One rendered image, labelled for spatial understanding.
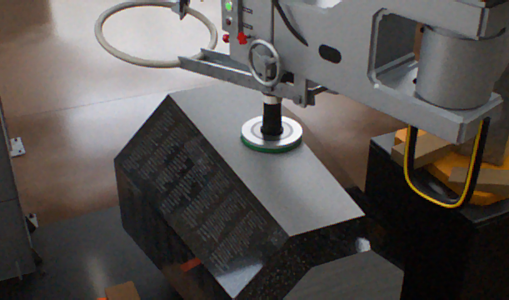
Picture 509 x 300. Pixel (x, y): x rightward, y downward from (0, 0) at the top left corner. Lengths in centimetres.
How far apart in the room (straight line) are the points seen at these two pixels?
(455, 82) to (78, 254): 210
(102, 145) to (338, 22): 247
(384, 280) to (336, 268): 21
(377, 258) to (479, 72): 65
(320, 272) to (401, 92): 56
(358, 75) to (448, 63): 28
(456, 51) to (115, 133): 285
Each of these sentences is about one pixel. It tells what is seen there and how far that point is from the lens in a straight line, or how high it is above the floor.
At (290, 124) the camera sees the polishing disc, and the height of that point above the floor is 90.
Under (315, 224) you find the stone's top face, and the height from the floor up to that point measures 87.
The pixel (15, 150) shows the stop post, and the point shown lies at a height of 1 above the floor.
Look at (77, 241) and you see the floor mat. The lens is 332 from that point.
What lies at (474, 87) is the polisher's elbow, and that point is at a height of 135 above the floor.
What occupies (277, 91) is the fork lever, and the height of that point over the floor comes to 110.
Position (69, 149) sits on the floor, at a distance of 406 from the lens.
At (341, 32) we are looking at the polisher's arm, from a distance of 182.
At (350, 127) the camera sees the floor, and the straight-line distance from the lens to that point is 418.
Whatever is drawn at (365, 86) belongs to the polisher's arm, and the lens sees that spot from 182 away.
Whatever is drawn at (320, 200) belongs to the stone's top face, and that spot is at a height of 87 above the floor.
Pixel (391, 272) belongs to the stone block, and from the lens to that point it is 209.
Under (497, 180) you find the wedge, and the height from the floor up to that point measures 82.
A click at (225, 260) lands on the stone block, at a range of 203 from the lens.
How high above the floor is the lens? 207
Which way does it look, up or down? 32 degrees down
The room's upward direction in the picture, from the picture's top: straight up
